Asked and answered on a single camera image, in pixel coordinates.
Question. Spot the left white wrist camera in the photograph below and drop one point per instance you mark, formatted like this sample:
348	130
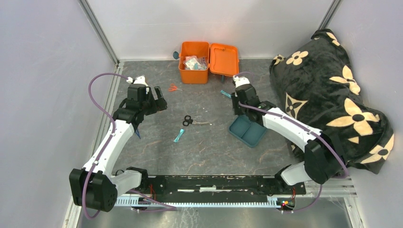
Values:
139	80

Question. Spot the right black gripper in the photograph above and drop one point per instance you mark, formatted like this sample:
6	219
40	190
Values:
237	111

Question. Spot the black handled scissors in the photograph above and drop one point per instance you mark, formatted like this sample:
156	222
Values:
188	121

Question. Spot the orange medicine kit box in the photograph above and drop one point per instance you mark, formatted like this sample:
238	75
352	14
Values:
221	59

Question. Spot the teal sachet by gauze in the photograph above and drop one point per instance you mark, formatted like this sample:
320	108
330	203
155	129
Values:
177	138

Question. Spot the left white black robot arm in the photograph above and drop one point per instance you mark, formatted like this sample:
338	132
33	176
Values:
94	186

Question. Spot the teal plastic tray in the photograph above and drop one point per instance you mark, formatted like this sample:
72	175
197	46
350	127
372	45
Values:
248	132

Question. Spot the black mounting base rail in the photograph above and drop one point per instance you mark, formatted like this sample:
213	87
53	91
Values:
217	189

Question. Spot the teal knob behind box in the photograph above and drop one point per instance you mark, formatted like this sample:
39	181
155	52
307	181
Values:
176	55

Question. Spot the blue tweezers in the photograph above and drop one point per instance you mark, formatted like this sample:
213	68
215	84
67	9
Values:
137	133

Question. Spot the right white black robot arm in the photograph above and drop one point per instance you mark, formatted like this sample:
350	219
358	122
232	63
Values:
323	154

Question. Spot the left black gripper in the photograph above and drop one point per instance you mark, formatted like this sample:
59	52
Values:
160	104

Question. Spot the black floral blanket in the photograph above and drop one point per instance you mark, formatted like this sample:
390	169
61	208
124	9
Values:
316	86

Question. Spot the orange handled small scissors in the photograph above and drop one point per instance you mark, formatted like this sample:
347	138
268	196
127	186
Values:
173	88

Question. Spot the teal sachet near gloves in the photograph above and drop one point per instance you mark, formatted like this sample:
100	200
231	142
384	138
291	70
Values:
225	94

